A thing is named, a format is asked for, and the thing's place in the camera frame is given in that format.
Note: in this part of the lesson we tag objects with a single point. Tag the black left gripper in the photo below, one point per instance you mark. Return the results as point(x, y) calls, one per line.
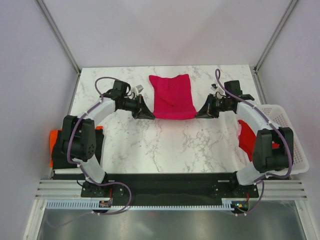
point(144, 113)

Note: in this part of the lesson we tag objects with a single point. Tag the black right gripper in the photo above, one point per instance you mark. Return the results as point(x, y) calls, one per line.
point(208, 106)

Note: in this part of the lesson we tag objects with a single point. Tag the crimson pink t-shirt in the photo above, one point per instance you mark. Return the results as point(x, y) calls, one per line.
point(173, 97)

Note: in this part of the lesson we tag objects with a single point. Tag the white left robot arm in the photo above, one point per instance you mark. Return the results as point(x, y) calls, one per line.
point(78, 133)

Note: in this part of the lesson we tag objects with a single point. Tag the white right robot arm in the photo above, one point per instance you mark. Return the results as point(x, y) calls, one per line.
point(273, 146)

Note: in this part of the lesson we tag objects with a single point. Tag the red t-shirt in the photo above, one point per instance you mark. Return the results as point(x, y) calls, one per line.
point(247, 140)

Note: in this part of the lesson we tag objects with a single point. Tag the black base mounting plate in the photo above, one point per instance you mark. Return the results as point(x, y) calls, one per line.
point(170, 188)

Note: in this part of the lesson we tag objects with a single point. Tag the white plastic laundry basket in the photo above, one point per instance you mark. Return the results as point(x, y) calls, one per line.
point(279, 118)

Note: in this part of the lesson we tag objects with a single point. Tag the white folded t-shirt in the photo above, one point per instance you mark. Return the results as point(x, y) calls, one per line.
point(68, 171)

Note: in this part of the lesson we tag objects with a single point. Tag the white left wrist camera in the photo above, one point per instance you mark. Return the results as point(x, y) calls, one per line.
point(138, 89)

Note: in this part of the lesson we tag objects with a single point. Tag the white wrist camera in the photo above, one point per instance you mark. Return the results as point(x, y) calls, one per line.
point(138, 89)
point(218, 92)

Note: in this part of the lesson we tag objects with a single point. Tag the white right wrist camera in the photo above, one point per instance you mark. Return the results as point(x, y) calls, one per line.
point(218, 92)

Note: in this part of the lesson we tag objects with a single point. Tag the white slotted cable duct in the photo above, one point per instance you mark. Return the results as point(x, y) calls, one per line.
point(59, 204)

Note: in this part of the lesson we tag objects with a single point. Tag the aluminium front rail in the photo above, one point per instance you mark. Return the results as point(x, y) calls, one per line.
point(274, 190)

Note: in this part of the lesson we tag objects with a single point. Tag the aluminium frame post right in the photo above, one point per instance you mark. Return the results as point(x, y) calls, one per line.
point(275, 34)

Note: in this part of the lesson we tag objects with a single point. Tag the aluminium frame post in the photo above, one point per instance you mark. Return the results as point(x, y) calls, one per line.
point(275, 34)
point(48, 17)

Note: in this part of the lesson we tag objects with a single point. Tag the aluminium frame post left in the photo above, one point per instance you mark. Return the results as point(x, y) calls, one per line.
point(48, 17)

